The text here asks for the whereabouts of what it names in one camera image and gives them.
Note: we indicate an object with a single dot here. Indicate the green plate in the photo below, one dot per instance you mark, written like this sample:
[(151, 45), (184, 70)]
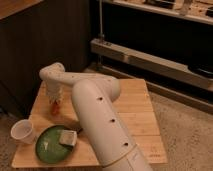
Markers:
[(48, 149)]

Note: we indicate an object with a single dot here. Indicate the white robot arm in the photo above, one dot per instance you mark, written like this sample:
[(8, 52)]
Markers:
[(92, 98)]

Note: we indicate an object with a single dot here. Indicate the metal pole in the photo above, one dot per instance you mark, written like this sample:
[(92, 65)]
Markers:
[(101, 34)]

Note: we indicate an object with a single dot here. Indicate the grey metal shelf rail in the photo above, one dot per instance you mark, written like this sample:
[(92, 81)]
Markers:
[(164, 68)]

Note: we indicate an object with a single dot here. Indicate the grey sponge block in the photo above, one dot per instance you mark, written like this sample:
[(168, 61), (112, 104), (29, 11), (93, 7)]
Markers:
[(68, 137)]

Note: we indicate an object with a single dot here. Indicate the upper shelf with items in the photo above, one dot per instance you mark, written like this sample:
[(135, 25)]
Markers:
[(200, 11)]

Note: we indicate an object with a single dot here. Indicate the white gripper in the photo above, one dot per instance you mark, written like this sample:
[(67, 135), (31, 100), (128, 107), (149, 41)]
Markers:
[(54, 91)]

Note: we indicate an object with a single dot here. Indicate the white paper cup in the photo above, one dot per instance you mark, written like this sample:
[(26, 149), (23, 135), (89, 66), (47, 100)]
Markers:
[(23, 131)]

